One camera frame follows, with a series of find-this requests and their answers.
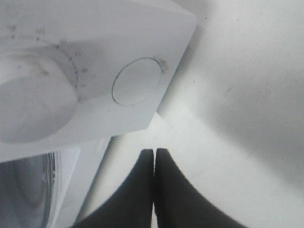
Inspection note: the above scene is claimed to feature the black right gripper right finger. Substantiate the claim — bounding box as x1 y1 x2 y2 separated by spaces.
154 148 239 228

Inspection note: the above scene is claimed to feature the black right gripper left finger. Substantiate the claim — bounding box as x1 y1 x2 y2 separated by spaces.
73 149 154 228

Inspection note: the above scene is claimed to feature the round white door button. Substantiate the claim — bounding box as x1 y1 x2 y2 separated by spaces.
111 57 162 106

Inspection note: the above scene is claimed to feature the white microwave oven body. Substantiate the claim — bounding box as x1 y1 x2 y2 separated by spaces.
0 0 197 228

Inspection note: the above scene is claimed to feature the lower white timer knob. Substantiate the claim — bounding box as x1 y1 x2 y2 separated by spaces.
0 52 78 143

